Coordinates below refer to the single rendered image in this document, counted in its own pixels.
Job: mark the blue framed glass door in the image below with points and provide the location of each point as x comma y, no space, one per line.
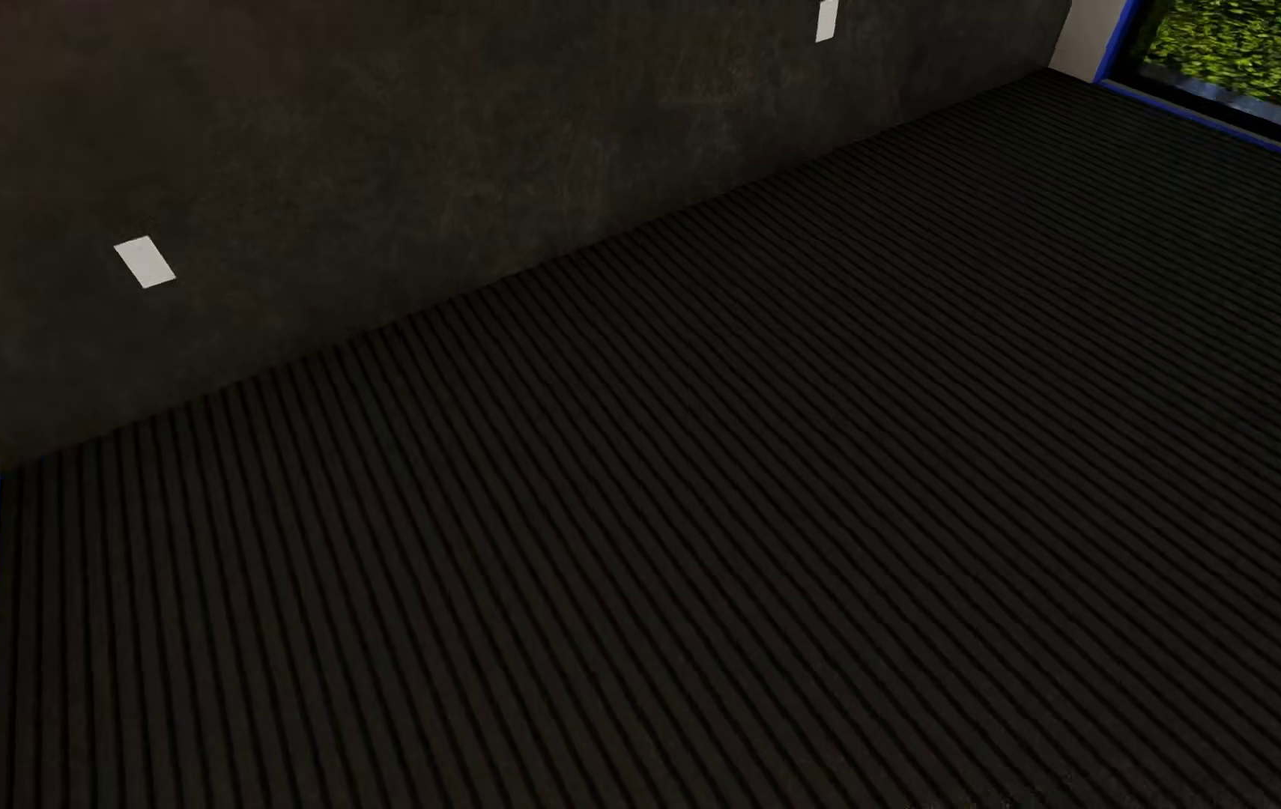
1214,107

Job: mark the white wall outlet plate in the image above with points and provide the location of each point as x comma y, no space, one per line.
145,263
826,19

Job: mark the green hedge outside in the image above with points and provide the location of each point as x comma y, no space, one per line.
1264,47

